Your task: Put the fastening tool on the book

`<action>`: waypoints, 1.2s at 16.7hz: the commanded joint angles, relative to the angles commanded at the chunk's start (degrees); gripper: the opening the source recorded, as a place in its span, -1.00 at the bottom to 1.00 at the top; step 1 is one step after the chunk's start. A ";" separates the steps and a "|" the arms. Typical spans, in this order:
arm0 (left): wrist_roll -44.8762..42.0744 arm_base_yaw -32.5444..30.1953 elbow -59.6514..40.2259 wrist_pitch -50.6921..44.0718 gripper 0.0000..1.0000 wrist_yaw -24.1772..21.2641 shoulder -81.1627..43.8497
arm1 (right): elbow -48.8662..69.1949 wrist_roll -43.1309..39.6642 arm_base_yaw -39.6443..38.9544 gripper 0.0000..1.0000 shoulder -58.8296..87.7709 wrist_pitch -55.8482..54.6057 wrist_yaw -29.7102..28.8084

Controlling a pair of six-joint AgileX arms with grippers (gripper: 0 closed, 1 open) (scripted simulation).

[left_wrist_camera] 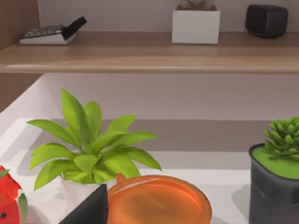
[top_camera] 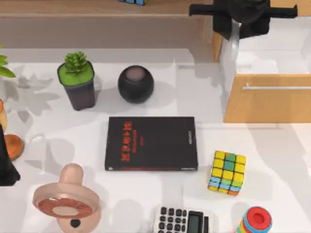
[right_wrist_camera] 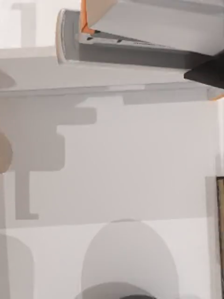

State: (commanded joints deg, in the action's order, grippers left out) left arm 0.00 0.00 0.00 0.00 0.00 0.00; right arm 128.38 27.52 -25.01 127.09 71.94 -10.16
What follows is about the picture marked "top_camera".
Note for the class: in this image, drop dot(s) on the green leafy plant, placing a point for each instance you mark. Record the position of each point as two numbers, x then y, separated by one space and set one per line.
5 70

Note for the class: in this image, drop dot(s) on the green plant in dark pot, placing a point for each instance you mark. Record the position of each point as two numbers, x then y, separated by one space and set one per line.
79 85

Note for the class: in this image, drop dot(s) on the white calculator with black keys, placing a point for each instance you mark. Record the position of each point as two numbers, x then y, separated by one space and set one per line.
179 219

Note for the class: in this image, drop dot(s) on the pink pacifier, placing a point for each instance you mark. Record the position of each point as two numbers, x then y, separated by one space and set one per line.
65 201

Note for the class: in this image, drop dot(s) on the orange trophy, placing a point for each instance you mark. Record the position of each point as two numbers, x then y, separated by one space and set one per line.
14 146

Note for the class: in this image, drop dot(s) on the black book with red lettering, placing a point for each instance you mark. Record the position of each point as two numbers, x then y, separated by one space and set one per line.
150 143

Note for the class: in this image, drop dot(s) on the colourful puzzle cube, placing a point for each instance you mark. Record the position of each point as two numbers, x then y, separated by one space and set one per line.
132 1

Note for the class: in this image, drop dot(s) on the mostly yellow puzzle cube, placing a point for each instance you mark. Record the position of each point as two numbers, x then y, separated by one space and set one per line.
227 173

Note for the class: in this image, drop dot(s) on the pale wooden drawer front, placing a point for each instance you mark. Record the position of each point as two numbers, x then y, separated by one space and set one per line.
267 106

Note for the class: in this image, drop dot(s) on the grey drawer inside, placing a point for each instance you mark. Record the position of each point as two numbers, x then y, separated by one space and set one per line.
274 48

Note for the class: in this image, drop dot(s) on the wooden open shelf unit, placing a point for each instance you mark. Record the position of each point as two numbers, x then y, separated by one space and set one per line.
97 31

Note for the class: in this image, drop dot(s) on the stack of coloured rings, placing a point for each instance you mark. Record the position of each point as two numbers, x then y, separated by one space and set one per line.
257 218

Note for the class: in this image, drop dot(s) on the wooden cupboard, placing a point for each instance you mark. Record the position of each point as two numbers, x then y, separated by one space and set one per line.
217 46

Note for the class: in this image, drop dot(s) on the black round speaker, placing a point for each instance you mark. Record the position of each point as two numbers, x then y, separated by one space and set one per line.
136 85

